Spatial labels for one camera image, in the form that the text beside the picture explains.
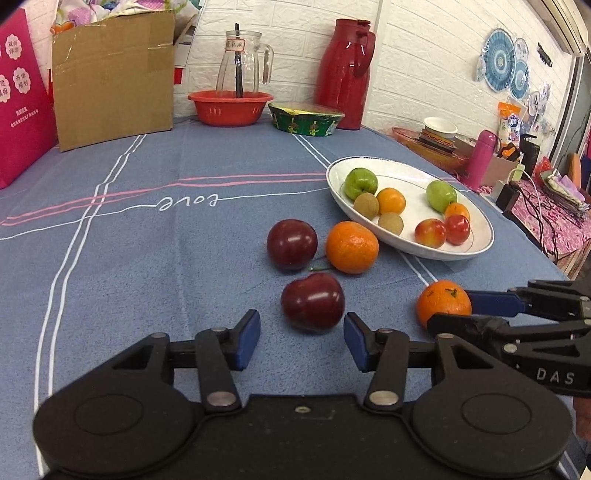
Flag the red apple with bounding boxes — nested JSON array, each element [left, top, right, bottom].
[[414, 218, 448, 249], [444, 214, 472, 245]]

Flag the person's right hand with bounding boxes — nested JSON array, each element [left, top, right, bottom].
[[574, 397, 591, 441]]

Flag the blue decorative wall plates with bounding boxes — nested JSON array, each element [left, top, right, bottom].
[[478, 28, 517, 93]]

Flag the black stirrer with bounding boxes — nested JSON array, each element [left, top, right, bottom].
[[234, 23, 245, 99]]

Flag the stack of patterned coasters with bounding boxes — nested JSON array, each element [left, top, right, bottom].
[[419, 130, 458, 151]]

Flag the blue striped tablecloth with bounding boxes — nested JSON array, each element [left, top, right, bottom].
[[0, 117, 573, 480]]

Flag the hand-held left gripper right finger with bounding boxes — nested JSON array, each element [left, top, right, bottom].
[[343, 313, 502, 413]]

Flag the stack of folded cloths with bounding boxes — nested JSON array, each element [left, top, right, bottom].
[[540, 170, 591, 209]]

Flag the cardboard box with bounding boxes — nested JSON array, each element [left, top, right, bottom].
[[52, 9, 176, 152]]

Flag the dark red plum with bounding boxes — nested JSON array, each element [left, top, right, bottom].
[[281, 272, 346, 334], [267, 219, 319, 271]]

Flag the brown tray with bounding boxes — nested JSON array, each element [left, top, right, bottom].
[[392, 126, 472, 174]]

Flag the pink floral cloth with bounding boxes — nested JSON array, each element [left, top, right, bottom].
[[480, 179, 591, 278]]

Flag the pink bottle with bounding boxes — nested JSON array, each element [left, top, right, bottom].
[[467, 130, 499, 190]]

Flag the medium blue paper fan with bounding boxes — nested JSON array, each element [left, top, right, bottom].
[[510, 60, 531, 100]]

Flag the pink tote bag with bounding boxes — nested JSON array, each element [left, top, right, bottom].
[[0, 9, 58, 190]]

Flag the green apple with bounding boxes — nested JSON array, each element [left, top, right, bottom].
[[342, 167, 379, 200], [426, 180, 458, 213]]

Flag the black charger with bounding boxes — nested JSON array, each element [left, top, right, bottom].
[[496, 181, 522, 213]]

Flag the glass pitcher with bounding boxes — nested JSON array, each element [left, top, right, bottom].
[[215, 30, 274, 99]]

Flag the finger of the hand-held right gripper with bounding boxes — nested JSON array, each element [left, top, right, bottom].
[[427, 313, 591, 356], [464, 281, 591, 319]]

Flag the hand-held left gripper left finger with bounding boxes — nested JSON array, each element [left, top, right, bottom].
[[108, 309, 262, 413]]

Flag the white plate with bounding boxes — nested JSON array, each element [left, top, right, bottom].
[[326, 156, 495, 261]]

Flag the green printed bowl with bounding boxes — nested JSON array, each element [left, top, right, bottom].
[[268, 100, 345, 137]]

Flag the black pump bottle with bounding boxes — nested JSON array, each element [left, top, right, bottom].
[[519, 134, 541, 176]]

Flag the white air conditioner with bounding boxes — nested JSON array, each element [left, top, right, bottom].
[[540, 0, 588, 57]]

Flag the red thermos jug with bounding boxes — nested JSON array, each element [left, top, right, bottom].
[[315, 18, 376, 130]]

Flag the white cup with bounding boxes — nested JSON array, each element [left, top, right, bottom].
[[423, 117, 459, 140]]

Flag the white cable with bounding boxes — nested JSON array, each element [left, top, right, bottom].
[[508, 164, 561, 259]]

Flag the large orange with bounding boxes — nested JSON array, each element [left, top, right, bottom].
[[326, 220, 380, 275], [416, 280, 472, 329]]

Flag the red plastic basin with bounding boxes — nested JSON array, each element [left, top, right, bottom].
[[188, 90, 274, 127]]

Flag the small beige box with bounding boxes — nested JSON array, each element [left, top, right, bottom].
[[455, 138, 525, 185]]

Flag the brown kiwi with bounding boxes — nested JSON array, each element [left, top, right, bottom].
[[378, 212, 404, 236], [353, 192, 380, 220]]

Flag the orange snack packet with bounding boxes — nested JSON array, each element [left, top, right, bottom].
[[498, 102, 527, 144]]

